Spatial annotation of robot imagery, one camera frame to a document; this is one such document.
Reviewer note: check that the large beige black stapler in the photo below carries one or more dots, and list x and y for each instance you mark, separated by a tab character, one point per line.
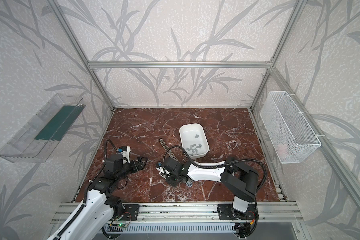
165	146

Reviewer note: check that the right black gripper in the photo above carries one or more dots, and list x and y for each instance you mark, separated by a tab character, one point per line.
165	167

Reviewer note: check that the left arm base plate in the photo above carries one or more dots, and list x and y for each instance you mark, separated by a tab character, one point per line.
131	212

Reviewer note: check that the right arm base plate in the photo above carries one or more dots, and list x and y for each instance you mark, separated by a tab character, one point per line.
227	212

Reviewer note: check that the staple strips in tray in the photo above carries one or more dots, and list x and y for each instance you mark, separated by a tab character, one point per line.
194	145

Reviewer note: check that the white oval tray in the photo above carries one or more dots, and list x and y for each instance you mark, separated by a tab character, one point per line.
188	130

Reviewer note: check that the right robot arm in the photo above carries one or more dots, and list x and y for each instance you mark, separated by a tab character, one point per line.
242	177

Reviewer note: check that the white wire mesh basket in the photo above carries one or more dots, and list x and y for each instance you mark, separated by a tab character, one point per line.
291	135

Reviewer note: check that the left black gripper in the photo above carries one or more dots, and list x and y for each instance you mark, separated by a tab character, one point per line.
137	163

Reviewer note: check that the clear acrylic wall shelf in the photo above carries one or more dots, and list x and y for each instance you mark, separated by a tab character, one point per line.
36	141

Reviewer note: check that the small white stapler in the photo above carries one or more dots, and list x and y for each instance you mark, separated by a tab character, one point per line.
161	172

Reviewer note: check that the aluminium front rail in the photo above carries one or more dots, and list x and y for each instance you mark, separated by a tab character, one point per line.
206	212

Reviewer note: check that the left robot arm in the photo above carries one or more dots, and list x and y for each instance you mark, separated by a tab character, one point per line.
99	205

